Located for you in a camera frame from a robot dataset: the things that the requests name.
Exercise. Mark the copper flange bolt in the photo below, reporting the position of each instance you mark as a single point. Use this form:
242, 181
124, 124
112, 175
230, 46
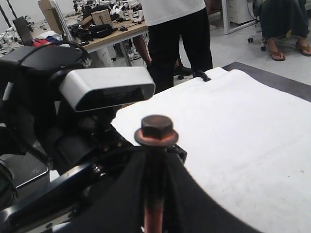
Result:
155, 132

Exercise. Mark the wooden desk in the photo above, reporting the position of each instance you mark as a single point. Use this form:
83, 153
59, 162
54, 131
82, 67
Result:
126, 34

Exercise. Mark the white drawer cabinet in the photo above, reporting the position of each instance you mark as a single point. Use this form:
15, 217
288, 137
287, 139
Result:
239, 11

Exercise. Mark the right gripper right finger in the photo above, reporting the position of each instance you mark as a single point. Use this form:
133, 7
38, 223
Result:
189, 208

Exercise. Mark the person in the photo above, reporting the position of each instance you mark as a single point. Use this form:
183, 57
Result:
167, 48

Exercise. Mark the tall cardboard box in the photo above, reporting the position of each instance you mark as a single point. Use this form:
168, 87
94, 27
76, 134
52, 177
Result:
49, 14

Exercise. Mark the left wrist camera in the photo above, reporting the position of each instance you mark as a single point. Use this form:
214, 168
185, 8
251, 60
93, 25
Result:
102, 85

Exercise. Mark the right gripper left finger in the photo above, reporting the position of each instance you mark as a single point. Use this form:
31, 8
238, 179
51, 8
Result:
121, 199

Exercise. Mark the silver grey device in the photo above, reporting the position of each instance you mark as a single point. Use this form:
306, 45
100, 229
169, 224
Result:
26, 172

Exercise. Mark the person's legs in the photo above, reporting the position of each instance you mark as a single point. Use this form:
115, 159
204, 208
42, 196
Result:
281, 21

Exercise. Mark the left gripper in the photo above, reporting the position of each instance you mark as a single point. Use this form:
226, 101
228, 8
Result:
80, 143

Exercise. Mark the black laptop screen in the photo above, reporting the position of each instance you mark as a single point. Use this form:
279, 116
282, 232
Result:
23, 30

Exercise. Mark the small cardboard box with holes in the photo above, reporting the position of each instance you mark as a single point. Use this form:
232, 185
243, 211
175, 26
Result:
102, 17

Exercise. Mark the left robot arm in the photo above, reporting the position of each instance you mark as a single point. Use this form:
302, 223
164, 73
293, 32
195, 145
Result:
31, 97

